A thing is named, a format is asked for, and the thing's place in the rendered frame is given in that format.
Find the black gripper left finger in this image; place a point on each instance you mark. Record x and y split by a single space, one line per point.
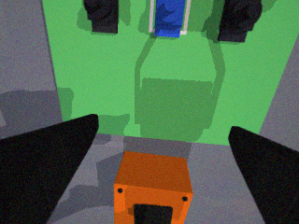
36 168

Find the blue micro servo with orange cable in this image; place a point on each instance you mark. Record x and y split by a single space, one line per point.
169 17

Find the green flat plate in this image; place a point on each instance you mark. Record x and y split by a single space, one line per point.
222 70

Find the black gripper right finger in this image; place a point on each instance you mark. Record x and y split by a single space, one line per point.
271 172

